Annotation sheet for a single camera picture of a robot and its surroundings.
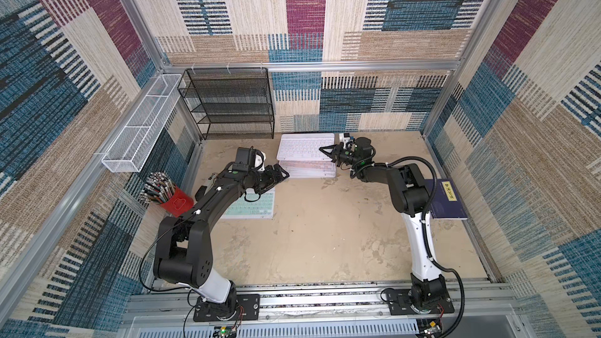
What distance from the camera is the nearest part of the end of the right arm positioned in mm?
899

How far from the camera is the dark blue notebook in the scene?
934 millimetres

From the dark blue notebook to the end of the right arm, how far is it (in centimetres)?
31
